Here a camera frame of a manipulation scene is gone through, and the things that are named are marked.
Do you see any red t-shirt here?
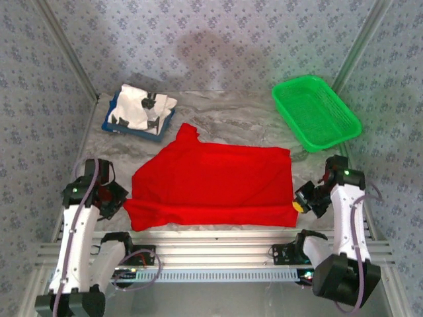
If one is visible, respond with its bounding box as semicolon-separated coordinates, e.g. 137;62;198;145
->
122;123;300;232

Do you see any small controller board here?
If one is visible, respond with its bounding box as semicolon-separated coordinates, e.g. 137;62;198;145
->
110;267;139;287
296;269;315;287

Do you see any blue plastic tray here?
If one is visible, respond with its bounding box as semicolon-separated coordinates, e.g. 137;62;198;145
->
100;90;176;143

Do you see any green plastic basket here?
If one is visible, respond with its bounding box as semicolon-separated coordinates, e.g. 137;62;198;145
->
271;75;363;153

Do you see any white t-shirt with black print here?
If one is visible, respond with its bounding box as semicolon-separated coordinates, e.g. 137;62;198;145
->
108;84;178;136

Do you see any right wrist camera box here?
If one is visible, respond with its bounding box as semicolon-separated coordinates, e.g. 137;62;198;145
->
324;155;349;175

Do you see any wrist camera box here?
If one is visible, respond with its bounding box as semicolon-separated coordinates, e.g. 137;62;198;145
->
84;158;116;186
324;155;349;175

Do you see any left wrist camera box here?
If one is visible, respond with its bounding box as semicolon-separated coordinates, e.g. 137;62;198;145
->
84;158;116;186

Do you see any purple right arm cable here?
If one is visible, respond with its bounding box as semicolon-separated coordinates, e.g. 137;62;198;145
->
299;183;384;314

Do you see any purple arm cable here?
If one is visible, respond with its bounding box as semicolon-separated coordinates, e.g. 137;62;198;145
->
299;183;384;314
54;158;163;317

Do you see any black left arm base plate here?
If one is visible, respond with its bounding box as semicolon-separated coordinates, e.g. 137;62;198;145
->
127;245;157;267

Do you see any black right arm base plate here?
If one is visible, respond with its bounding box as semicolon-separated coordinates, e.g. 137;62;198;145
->
271;243;315;265

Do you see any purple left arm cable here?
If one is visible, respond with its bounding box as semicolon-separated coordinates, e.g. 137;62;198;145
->
54;158;163;317

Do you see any aluminium rail frame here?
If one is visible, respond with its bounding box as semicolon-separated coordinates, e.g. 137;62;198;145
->
34;230;396;269

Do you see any grey slotted cable duct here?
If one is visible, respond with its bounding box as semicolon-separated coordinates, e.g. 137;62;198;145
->
108;267;315;284

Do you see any aluminium corner post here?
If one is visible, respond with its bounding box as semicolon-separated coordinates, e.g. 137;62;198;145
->
34;0;102;102
331;0;395;90

